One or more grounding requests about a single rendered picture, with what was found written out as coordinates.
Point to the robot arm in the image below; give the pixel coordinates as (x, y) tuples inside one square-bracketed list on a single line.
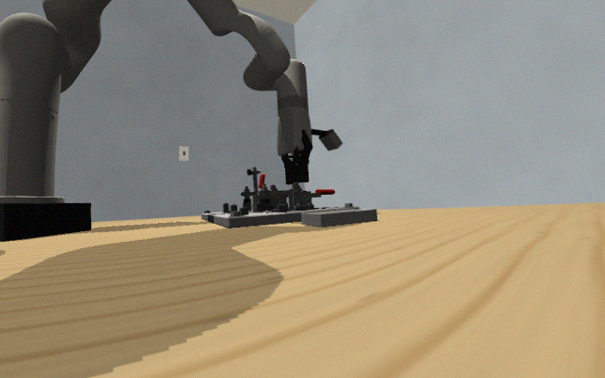
[(40, 57)]

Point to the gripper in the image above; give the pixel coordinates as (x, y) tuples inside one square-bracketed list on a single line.
[(294, 135)]

